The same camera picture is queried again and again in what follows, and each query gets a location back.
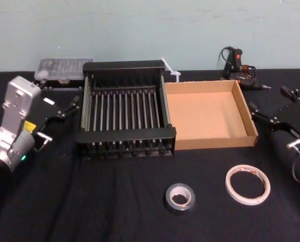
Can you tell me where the black table cloth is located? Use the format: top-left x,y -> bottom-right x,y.
0,68 -> 300,242

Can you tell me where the clear plastic case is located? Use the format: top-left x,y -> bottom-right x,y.
34,57 -> 94,84

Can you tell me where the left gripper thin dark cable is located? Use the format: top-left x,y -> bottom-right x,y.
33,133 -> 52,153

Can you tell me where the right gripper thin dark cable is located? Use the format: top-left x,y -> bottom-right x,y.
286,139 -> 300,183

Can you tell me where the gripper thin dark cable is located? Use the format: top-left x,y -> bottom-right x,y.
33,133 -> 52,153
286,139 -> 300,183

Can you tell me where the black rack with steel bars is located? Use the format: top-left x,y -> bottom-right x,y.
75,59 -> 177,162

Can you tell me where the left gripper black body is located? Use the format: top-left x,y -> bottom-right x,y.
23,94 -> 65,137

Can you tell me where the black corded tool red switch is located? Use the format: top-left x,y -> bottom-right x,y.
218,46 -> 272,91

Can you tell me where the white tape roll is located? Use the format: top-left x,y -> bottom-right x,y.
224,164 -> 271,205

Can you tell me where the silver tape roll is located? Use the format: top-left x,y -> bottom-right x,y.
164,183 -> 196,215

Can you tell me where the pale wall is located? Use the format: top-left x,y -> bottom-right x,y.
0,0 -> 300,74

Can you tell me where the shallow brown cardboard tray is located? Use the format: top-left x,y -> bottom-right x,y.
164,79 -> 259,151

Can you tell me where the small white three-armed plastic piece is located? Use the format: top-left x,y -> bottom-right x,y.
160,57 -> 181,83

